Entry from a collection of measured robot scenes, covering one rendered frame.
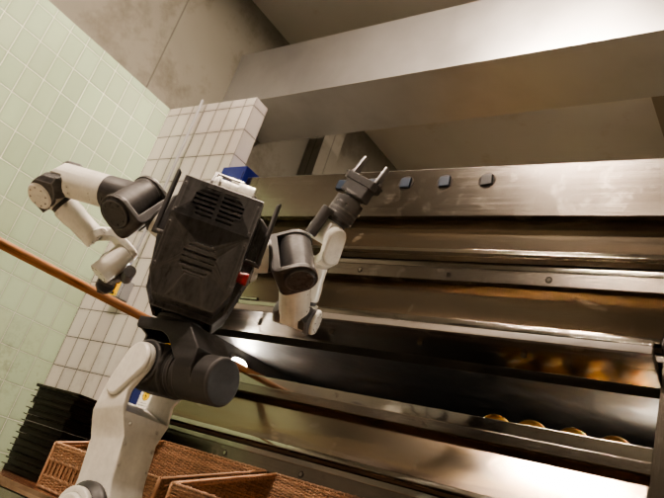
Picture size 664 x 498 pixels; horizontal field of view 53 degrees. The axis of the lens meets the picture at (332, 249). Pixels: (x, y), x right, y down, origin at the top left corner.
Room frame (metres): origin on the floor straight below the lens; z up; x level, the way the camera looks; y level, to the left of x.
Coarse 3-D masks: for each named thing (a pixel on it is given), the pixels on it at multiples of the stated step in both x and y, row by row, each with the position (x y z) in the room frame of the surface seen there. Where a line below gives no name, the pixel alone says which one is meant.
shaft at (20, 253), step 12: (0, 240) 1.81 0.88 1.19; (12, 252) 1.85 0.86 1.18; (24, 252) 1.87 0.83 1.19; (36, 264) 1.91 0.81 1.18; (48, 264) 1.94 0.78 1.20; (60, 276) 1.98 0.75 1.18; (72, 276) 2.00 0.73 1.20; (84, 288) 2.04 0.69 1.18; (108, 300) 2.12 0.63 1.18; (120, 300) 2.15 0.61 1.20; (132, 312) 2.20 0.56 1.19; (240, 372) 2.66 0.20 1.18; (252, 372) 2.69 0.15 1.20
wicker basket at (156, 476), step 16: (64, 448) 2.39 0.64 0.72; (80, 448) 2.51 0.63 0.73; (160, 448) 2.78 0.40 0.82; (176, 448) 2.73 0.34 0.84; (48, 464) 2.44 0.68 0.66; (64, 464) 2.37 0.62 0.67; (80, 464) 2.33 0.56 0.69; (160, 464) 2.74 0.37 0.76; (176, 464) 2.69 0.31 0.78; (192, 464) 2.64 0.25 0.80; (208, 464) 2.60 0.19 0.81; (224, 464) 2.56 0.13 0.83; (240, 464) 2.52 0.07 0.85; (48, 480) 2.40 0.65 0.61; (64, 480) 2.50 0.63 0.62; (160, 480) 2.09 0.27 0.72; (176, 480) 2.14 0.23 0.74; (256, 480) 2.42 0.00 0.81; (144, 496) 2.70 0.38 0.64; (160, 496) 2.11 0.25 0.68
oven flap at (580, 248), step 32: (288, 224) 2.71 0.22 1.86; (352, 224) 2.50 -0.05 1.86; (384, 224) 2.41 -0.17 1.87; (416, 224) 2.32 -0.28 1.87; (448, 224) 2.24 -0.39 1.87; (480, 224) 2.16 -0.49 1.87; (512, 224) 2.08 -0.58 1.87; (544, 224) 2.01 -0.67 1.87; (576, 224) 1.95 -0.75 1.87; (608, 224) 1.89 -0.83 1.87; (640, 224) 1.83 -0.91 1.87; (352, 256) 2.43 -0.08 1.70; (384, 256) 2.33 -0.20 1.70; (416, 256) 2.24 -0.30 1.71; (448, 256) 2.15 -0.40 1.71; (480, 256) 2.07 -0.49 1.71; (512, 256) 2.00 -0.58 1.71; (544, 256) 1.93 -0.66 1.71; (576, 256) 1.86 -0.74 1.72; (608, 256) 1.80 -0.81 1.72; (640, 256) 1.75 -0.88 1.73
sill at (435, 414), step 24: (264, 384) 2.58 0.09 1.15; (288, 384) 2.51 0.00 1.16; (384, 408) 2.24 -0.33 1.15; (408, 408) 2.19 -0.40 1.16; (432, 408) 2.14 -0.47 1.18; (504, 432) 1.98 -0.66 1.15; (528, 432) 1.94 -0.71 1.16; (552, 432) 1.90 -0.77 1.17; (624, 456) 1.77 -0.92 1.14; (648, 456) 1.74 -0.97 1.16
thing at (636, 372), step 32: (256, 320) 2.57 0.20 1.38; (352, 320) 2.20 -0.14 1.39; (384, 320) 2.13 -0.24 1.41; (416, 352) 2.23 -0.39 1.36; (448, 352) 2.12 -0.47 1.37; (480, 352) 2.02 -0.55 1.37; (512, 352) 1.93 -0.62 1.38; (544, 352) 1.85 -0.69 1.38; (576, 352) 1.77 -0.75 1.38; (608, 352) 1.70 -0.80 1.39; (640, 352) 1.63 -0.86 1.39; (640, 384) 1.80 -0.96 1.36
